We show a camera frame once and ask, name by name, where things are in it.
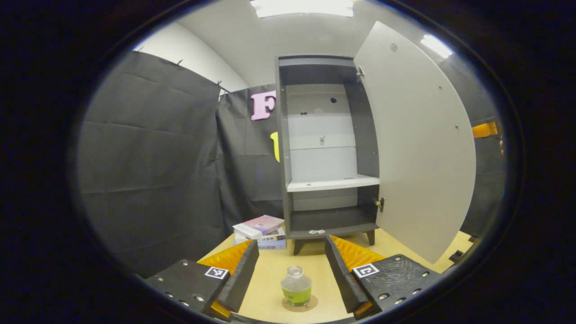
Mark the light grey cabinet door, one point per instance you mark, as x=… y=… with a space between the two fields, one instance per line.
x=418 y=157

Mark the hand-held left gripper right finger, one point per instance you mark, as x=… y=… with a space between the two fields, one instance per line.
x=342 y=279

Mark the rectangular ceiling light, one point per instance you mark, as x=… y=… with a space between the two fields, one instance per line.
x=435 y=45

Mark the dark grey cabinet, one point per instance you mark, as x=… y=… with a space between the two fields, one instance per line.
x=333 y=220

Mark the round brown coaster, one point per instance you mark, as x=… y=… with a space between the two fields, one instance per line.
x=312 y=304

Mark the clear green label bottle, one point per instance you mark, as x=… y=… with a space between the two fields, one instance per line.
x=297 y=292

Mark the pink cover book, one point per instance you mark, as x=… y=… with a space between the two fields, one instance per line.
x=265 y=223

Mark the large ceiling light panel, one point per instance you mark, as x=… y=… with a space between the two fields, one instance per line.
x=301 y=6

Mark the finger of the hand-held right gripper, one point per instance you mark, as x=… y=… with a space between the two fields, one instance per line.
x=483 y=130

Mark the metal door hinge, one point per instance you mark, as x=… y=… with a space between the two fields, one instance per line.
x=360 y=73
x=380 y=204

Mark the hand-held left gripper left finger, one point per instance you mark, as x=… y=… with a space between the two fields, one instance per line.
x=245 y=279

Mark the white book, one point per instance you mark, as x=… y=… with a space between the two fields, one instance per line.
x=275 y=237

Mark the blue book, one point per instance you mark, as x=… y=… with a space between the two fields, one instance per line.
x=272 y=245

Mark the black backdrop cloth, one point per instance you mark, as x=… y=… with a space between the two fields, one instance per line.
x=148 y=157

